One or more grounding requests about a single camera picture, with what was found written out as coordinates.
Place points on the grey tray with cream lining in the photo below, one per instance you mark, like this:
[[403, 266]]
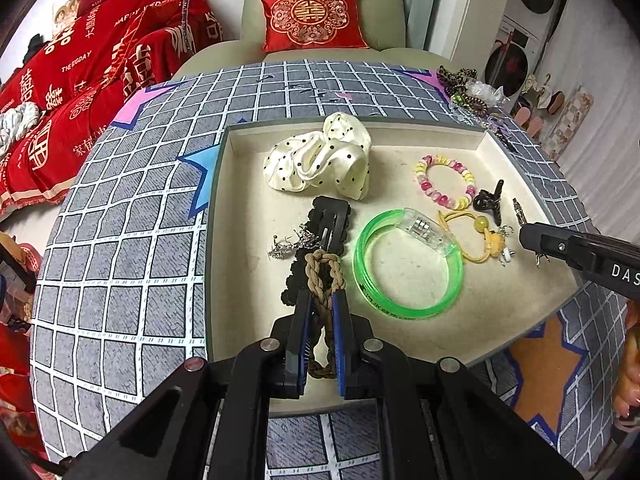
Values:
[[400, 350]]

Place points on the large black hair claw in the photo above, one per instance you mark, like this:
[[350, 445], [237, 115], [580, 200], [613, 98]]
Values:
[[332, 215]]

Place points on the silver earrings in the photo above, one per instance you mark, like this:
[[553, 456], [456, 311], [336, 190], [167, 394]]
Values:
[[282, 250]]

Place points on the pink slipper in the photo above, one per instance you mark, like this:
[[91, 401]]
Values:
[[527, 119]]

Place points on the speckled beige mat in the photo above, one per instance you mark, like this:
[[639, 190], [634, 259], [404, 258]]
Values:
[[570, 120]]

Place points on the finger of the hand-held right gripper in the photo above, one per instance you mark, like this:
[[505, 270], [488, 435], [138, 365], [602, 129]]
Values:
[[555, 242]]

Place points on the brown slipper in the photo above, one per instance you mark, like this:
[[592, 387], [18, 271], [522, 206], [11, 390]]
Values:
[[550, 100]]

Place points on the small black hair claw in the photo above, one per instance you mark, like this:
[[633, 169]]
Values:
[[485, 200]]

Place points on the red embroidered cushion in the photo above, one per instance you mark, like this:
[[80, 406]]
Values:
[[312, 15]]

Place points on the white grey knotted cloth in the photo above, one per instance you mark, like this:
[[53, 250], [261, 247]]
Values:
[[17, 120]]

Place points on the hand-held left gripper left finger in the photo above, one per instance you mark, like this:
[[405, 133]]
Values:
[[305, 345]]

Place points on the grey checked table cloth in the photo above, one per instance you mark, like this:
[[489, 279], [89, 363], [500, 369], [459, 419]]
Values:
[[125, 260]]

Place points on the cream polka dot scrunchie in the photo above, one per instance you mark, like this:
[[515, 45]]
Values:
[[310, 160]]

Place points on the person's right hand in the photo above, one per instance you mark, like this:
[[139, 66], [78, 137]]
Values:
[[631, 360]]

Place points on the pale blue curtain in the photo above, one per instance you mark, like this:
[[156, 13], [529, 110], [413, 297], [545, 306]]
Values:
[[417, 0]]

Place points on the green transparent bangle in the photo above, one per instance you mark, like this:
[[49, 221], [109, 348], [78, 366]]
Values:
[[425, 225]]

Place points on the silver spiked hair clip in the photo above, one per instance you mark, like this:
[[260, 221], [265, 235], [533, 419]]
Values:
[[306, 236]]

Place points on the white washing machine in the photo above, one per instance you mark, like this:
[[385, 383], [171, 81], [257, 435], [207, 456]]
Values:
[[510, 60]]

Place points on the pile of hair accessories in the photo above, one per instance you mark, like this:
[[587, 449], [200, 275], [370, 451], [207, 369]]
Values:
[[470, 95]]

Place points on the pale green armchair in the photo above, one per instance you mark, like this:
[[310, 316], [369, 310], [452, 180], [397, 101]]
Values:
[[385, 10]]

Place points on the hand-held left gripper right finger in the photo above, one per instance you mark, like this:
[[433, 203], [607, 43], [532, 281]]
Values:
[[340, 345]]

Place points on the red printed blanket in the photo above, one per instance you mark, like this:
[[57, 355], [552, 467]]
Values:
[[100, 60]]

